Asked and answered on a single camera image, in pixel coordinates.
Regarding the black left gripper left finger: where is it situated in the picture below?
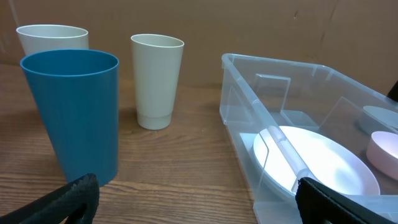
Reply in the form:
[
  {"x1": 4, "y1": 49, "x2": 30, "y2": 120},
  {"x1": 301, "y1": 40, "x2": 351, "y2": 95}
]
[{"x1": 1, "y1": 174, "x2": 100, "y2": 224}]

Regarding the white pink plastic plate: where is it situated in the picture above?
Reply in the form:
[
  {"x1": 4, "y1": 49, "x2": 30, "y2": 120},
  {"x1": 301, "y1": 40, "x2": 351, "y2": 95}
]
[{"x1": 253, "y1": 126, "x2": 381, "y2": 200}]

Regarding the cream plastic cup left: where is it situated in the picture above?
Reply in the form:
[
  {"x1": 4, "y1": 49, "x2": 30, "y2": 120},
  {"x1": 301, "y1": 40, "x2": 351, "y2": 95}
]
[{"x1": 16, "y1": 24, "x2": 89, "y2": 55}]

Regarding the pink plastic bowl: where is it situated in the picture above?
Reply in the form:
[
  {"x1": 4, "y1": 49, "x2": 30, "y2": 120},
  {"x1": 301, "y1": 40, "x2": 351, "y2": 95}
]
[{"x1": 366, "y1": 131, "x2": 397, "y2": 180}]

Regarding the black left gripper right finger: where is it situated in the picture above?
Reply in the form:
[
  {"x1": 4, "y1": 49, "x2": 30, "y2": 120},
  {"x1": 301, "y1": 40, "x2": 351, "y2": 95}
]
[{"x1": 295, "y1": 177, "x2": 394, "y2": 224}]

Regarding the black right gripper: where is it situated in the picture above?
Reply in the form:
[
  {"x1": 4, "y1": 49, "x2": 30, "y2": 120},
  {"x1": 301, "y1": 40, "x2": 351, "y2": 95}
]
[{"x1": 387, "y1": 81, "x2": 398, "y2": 101}]

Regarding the clear plastic storage bin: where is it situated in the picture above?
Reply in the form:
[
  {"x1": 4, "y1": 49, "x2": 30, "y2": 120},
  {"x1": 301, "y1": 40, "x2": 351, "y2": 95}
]
[{"x1": 220, "y1": 54, "x2": 397, "y2": 223}]

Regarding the grey plastic bowl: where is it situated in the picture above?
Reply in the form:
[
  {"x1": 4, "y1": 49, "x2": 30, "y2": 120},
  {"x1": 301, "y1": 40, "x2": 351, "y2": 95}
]
[{"x1": 358, "y1": 106, "x2": 397, "y2": 134}]

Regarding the cream plastic cup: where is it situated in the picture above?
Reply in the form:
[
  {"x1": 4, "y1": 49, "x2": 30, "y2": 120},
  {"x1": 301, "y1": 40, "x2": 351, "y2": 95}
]
[
  {"x1": 131, "y1": 34, "x2": 185, "y2": 130},
  {"x1": 16, "y1": 24, "x2": 89, "y2": 55}
]

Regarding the cream plastic cup right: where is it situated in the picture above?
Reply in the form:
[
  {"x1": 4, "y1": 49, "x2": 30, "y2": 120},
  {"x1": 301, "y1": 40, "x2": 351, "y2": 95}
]
[{"x1": 131, "y1": 34, "x2": 185, "y2": 130}]

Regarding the blue plastic cup near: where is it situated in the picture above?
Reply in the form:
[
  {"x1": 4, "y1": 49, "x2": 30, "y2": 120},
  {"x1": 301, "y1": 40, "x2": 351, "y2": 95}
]
[{"x1": 20, "y1": 49, "x2": 119, "y2": 186}]

